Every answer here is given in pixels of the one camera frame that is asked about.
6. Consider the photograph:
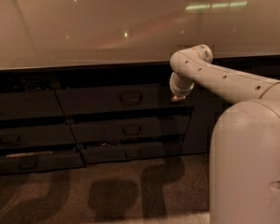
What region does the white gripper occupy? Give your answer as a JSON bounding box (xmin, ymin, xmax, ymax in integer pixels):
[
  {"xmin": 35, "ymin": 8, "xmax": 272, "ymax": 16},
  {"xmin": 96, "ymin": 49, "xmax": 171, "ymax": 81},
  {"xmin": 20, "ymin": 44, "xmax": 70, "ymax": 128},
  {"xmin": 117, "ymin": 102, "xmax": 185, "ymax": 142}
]
[{"xmin": 169, "ymin": 73, "xmax": 194, "ymax": 103}]

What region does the dark cabinet door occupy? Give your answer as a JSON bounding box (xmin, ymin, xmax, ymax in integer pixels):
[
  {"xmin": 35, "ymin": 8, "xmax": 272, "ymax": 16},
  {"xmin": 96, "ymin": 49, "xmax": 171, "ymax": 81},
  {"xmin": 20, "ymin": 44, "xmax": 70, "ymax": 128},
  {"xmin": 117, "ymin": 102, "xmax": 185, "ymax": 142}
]
[{"xmin": 181, "ymin": 89, "xmax": 229, "ymax": 155}]

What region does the dark drawer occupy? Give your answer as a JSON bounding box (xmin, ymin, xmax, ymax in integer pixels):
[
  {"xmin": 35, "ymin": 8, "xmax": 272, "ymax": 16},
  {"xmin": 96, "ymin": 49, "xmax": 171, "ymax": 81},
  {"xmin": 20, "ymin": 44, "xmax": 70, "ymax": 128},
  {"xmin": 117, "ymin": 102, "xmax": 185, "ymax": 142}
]
[
  {"xmin": 81, "ymin": 140, "xmax": 182, "ymax": 164},
  {"xmin": 0, "ymin": 91, "xmax": 63, "ymax": 120},
  {"xmin": 0, "ymin": 150, "xmax": 84, "ymax": 175},
  {"xmin": 56, "ymin": 84, "xmax": 188, "ymax": 115},
  {"xmin": 0, "ymin": 125, "xmax": 75, "ymax": 149},
  {"xmin": 71, "ymin": 115, "xmax": 189, "ymax": 143}
]

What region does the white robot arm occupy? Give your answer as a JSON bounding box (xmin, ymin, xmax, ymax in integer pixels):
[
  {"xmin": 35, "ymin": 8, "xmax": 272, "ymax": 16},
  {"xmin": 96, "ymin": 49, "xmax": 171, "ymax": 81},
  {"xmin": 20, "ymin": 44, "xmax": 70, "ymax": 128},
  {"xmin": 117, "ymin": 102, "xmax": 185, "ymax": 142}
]
[{"xmin": 170, "ymin": 44, "xmax": 280, "ymax": 224}]

